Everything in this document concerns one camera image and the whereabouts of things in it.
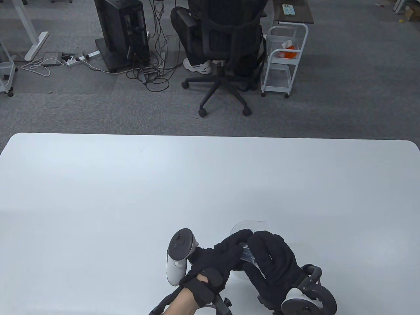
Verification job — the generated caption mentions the grey floor socket box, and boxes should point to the grey floor socket box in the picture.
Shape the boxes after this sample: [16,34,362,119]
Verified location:
[43,52,63,67]

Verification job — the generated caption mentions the cardboard box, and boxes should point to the cardboard box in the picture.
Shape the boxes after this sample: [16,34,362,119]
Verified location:
[402,6,420,22]

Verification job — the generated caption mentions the person's left hand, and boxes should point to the person's left hand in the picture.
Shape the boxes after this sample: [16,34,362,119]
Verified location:
[179,229,253,308]

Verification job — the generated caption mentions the white desk leg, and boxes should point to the white desk leg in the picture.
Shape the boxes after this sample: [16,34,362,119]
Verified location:
[11,0,50,62]

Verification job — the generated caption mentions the right black white controller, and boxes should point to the right black white controller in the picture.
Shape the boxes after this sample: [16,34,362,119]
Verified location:
[281,264,338,315]

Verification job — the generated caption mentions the white coiled cable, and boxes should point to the white coiled cable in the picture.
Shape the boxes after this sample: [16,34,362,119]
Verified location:
[22,57,71,77]

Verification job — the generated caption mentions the person's left forearm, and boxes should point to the person's left forearm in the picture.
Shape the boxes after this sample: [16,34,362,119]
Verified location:
[162,288,201,315]

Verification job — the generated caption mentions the left black white controller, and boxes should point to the left black white controller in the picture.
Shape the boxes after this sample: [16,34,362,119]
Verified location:
[166,228,200,286]

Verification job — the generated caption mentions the huge clear plastic beaker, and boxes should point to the huge clear plastic beaker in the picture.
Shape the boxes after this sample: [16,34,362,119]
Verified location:
[230,220,270,280]

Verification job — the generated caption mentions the white power strip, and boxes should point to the white power strip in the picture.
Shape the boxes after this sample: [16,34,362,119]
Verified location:
[67,50,100,67]

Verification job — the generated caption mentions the black computer tower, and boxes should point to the black computer tower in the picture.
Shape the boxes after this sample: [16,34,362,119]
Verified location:
[94,0,151,73]

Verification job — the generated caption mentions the orange packet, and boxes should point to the orange packet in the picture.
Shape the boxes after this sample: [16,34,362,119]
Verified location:
[277,39,300,59]

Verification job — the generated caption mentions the black cable bundle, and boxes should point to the black cable bundle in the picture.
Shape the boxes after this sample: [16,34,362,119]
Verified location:
[126,0,184,92]

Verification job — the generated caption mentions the white rolling cart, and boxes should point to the white rolling cart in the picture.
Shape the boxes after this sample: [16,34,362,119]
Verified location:
[261,24,309,99]

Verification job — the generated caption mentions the small white wheeled cart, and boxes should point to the small white wheeled cart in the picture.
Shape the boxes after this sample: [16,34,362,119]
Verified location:
[0,43,17,96]

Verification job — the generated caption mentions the brown side table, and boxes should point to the brown side table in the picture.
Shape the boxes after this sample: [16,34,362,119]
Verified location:
[273,0,314,25]

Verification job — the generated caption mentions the black white controller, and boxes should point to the black white controller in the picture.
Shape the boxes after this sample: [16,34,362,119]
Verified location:
[281,264,338,315]
[166,228,200,286]

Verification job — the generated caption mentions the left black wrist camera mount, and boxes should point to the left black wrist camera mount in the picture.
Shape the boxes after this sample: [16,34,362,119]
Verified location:
[205,290,233,315]

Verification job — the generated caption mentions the black office chair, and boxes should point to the black office chair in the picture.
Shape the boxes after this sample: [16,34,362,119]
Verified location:
[181,0,268,118]

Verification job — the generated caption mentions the person's right hand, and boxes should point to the person's right hand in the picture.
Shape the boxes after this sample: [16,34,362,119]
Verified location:
[242,231,309,311]

